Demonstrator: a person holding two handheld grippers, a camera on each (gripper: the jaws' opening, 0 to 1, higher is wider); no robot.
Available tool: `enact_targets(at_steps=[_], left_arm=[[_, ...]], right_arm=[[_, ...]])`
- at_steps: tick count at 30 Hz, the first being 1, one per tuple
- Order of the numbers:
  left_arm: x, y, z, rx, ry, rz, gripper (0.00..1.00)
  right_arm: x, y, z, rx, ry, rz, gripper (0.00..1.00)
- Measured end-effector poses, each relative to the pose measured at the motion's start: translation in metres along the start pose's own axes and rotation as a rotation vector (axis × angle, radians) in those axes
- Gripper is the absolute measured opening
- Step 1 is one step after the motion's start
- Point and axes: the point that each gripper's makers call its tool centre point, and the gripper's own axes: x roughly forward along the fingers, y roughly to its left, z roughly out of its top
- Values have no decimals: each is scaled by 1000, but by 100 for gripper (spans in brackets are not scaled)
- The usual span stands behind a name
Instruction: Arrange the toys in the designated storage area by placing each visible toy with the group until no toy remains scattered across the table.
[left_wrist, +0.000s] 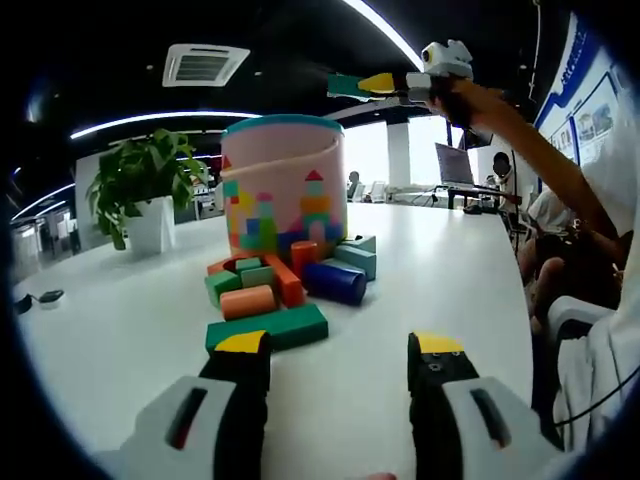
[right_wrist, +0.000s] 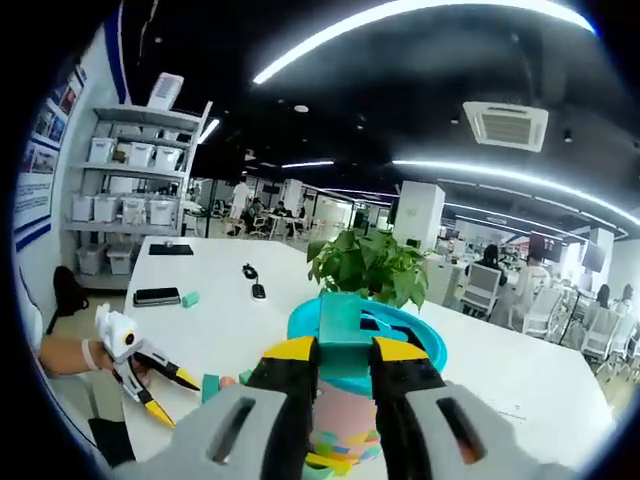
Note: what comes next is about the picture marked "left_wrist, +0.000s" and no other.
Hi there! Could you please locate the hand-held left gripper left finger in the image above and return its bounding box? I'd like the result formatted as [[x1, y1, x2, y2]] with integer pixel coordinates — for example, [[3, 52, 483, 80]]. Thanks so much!
[[98, 328, 273, 480]]

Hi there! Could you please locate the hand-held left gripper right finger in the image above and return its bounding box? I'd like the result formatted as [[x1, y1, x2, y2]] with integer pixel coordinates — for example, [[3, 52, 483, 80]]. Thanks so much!
[[407, 329, 567, 480]]

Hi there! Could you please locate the pile of colourful toy blocks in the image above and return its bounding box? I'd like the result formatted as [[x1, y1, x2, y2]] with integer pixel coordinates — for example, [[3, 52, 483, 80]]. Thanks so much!
[[203, 234, 379, 354]]

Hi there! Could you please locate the pink toy storage bucket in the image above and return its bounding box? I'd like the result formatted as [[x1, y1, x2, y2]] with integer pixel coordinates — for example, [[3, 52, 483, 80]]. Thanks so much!
[[219, 113, 350, 259]]

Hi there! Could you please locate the orange long toy block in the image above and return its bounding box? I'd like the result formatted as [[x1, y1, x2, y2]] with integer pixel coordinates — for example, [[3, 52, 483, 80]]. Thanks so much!
[[263, 253, 307, 309]]

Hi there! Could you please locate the blue cylinder toy block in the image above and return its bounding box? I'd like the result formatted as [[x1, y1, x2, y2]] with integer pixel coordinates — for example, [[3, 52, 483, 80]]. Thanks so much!
[[301, 261, 369, 308]]

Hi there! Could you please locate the person's right hand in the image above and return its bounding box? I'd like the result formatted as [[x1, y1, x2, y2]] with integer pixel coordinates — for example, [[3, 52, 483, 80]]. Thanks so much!
[[429, 77, 485, 127]]

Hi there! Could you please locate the long ceiling light strip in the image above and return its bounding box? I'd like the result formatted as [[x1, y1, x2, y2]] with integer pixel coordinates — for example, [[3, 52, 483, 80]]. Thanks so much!
[[347, 0, 426, 71], [69, 110, 264, 141]]

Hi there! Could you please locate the open laptop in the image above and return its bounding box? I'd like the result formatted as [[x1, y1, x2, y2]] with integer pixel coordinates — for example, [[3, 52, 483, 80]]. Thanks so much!
[[434, 142, 475, 187]]

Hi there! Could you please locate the white table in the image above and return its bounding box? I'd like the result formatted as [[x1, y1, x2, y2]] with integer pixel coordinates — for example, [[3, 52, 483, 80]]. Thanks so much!
[[12, 202, 534, 480]]

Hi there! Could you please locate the white office chair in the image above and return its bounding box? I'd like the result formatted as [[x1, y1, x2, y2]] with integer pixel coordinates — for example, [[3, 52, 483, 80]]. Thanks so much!
[[544, 294, 619, 346]]

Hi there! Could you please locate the ceiling air conditioner unit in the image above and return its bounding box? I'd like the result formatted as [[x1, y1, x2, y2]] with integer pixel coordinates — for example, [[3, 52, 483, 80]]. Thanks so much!
[[162, 43, 251, 89]]

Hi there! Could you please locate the potted green plant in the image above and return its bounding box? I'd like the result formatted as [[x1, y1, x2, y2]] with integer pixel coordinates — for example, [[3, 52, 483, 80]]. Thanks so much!
[[85, 128, 209, 257]]

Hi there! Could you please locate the black device cable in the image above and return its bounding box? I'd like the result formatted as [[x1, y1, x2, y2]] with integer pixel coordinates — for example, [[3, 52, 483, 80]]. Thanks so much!
[[557, 369, 640, 429]]

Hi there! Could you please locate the blue white wall poster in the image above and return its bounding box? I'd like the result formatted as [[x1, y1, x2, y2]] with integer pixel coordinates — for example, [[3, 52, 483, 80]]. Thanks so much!
[[534, 14, 626, 169]]

